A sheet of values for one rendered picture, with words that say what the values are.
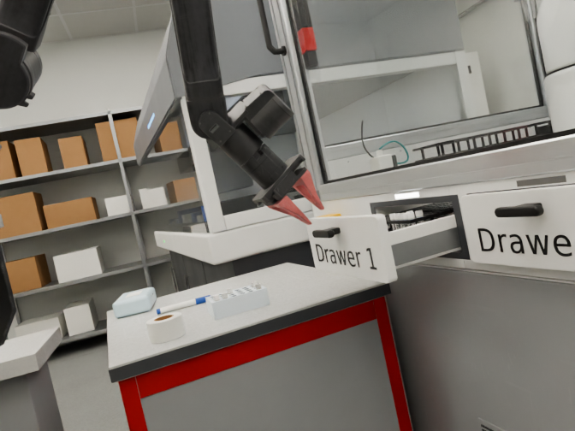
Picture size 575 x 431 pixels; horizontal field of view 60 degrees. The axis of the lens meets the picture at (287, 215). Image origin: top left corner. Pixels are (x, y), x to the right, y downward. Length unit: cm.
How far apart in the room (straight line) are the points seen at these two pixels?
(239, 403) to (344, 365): 23
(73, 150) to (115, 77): 94
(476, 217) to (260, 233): 100
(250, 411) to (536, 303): 56
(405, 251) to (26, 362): 86
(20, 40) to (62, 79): 451
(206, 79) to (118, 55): 453
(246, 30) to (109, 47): 358
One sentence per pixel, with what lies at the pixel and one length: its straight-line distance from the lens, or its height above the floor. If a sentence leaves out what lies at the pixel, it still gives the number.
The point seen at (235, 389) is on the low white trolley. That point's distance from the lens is 101.
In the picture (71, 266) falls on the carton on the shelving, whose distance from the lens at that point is 463.
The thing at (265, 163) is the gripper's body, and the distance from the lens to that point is 80.
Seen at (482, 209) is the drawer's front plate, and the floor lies 91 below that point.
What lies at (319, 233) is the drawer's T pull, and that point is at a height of 91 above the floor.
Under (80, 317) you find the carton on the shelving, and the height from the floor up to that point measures 28.
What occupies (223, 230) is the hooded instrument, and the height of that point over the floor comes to 91.
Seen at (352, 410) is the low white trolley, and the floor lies 51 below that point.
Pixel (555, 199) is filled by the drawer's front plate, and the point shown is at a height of 91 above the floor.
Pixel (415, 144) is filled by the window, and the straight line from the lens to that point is 97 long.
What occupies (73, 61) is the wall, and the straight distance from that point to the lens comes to 529.
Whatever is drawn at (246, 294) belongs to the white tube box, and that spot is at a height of 80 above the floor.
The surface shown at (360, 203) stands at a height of 93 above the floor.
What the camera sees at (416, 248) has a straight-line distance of 85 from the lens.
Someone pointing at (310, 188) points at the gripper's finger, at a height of 99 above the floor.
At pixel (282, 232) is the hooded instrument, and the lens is 172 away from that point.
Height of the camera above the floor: 100
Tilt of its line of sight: 3 degrees down
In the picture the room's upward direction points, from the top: 12 degrees counter-clockwise
